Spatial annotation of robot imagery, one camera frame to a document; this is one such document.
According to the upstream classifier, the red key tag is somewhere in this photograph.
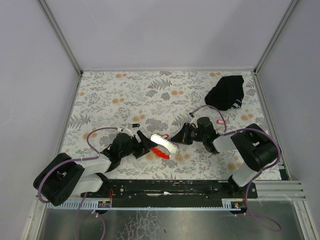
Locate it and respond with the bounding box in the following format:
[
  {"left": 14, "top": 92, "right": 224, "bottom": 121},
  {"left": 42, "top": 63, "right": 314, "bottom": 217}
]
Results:
[{"left": 216, "top": 119, "right": 226, "bottom": 125}]

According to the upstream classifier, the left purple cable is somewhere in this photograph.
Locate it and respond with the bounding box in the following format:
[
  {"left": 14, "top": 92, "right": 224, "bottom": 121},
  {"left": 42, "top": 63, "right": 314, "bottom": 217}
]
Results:
[{"left": 37, "top": 127, "right": 121, "bottom": 240}]

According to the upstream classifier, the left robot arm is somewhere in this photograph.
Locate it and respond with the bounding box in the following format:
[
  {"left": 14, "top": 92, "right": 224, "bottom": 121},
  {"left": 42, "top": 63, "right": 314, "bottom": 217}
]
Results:
[{"left": 33, "top": 130, "right": 157, "bottom": 206}]

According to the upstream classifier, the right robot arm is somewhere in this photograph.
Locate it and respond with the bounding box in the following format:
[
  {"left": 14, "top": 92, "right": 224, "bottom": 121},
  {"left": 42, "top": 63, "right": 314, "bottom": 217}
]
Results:
[{"left": 170, "top": 116, "right": 281, "bottom": 188}]

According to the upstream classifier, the black key tag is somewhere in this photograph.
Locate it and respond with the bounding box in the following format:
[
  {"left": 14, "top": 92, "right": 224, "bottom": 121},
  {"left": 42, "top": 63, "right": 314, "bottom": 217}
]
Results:
[{"left": 131, "top": 123, "right": 140, "bottom": 128}]

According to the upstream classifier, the floral table mat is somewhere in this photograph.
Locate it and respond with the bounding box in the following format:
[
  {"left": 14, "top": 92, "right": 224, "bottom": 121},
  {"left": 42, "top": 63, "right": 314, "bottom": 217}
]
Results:
[{"left": 61, "top": 71, "right": 269, "bottom": 180}]

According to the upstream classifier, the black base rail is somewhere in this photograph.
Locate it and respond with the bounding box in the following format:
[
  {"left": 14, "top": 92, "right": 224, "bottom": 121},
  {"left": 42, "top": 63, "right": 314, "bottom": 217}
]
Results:
[{"left": 86, "top": 179, "right": 258, "bottom": 208}]

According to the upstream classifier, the black cloth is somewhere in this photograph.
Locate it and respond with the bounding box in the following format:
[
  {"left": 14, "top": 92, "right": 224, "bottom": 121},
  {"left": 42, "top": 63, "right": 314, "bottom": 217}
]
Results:
[{"left": 204, "top": 75, "right": 244, "bottom": 111}]

